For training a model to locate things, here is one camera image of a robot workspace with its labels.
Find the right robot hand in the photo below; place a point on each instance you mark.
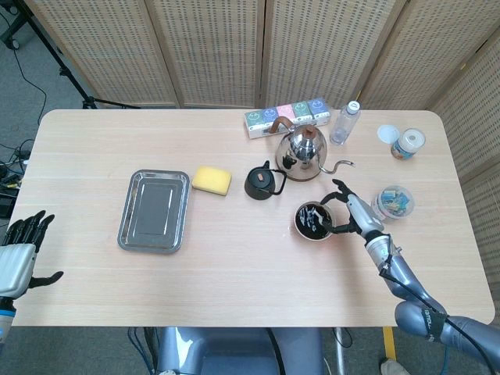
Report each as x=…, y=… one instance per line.
x=363, y=216

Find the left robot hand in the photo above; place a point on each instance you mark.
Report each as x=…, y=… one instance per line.
x=15, y=261

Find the white bowl dark liquid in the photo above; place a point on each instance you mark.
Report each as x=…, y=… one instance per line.
x=308, y=224

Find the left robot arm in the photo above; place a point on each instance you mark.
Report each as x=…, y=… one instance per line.
x=6, y=316

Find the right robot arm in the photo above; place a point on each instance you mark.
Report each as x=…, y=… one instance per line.
x=410, y=289

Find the stainless steel gooseneck kettle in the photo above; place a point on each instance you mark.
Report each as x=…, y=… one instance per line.
x=301, y=152

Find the clear jar of colourful packets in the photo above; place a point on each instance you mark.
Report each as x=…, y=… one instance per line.
x=392, y=203

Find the open jar with blue label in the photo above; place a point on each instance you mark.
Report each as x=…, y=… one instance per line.
x=406, y=144

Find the round white jar lid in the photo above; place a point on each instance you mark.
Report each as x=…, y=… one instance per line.
x=386, y=133

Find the clear plastic water bottle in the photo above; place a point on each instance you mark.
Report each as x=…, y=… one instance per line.
x=343, y=125

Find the small black teapot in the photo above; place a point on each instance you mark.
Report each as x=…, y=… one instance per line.
x=259, y=183

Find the multi-pack tissue box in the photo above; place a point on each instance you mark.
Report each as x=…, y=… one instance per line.
x=289, y=115

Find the rectangular stainless steel tray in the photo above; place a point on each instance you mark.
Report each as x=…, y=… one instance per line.
x=154, y=213

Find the yellow sponge with green pad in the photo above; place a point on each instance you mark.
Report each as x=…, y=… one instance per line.
x=211, y=179

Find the grey-blue robot torso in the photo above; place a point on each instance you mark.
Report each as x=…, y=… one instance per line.
x=234, y=351

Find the black tripod stand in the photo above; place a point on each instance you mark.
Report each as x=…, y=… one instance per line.
x=66, y=74

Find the wooden woven folding screen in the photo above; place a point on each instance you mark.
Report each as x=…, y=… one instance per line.
x=218, y=51

